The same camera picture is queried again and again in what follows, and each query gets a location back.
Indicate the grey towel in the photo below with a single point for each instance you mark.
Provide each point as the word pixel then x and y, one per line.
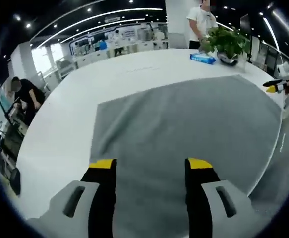
pixel 184 119

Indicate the black chair back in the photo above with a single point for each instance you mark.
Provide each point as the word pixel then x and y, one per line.
pixel 15 182

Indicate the green potted plant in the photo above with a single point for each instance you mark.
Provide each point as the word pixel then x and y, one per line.
pixel 226 42

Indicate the blue wet wipes pack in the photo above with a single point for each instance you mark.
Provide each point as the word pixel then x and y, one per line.
pixel 202 58

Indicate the metal trolley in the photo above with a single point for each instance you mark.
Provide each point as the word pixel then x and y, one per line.
pixel 13 129

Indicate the white pillar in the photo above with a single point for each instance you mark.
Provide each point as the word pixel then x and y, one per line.
pixel 176 22

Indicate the white counter cabinets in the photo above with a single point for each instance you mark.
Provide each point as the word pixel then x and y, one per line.
pixel 114 52

